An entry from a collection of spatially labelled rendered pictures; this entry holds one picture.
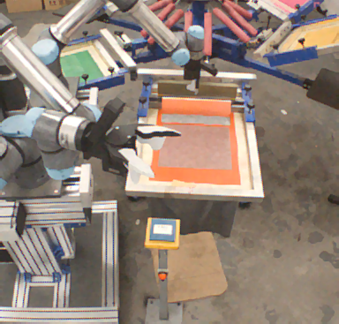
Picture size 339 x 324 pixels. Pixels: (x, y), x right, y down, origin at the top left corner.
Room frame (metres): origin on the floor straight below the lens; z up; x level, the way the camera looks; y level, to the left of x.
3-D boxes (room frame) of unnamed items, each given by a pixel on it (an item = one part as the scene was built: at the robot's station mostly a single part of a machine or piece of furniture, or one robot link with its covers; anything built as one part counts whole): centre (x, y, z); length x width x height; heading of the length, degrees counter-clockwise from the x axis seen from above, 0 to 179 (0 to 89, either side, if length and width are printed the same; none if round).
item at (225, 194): (1.38, -0.14, 0.97); 0.79 x 0.58 x 0.04; 176
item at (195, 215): (1.08, -0.12, 0.74); 0.45 x 0.03 x 0.43; 86
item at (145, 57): (2.16, 0.34, 0.90); 1.24 x 0.06 x 0.06; 116
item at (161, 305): (0.82, 0.01, 0.48); 0.22 x 0.22 x 0.96; 86
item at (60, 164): (0.66, 0.27, 1.56); 0.11 x 0.08 x 0.11; 159
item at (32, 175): (0.86, 0.47, 1.31); 0.15 x 0.15 x 0.10
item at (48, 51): (1.36, 0.51, 1.42); 0.13 x 0.12 x 0.14; 8
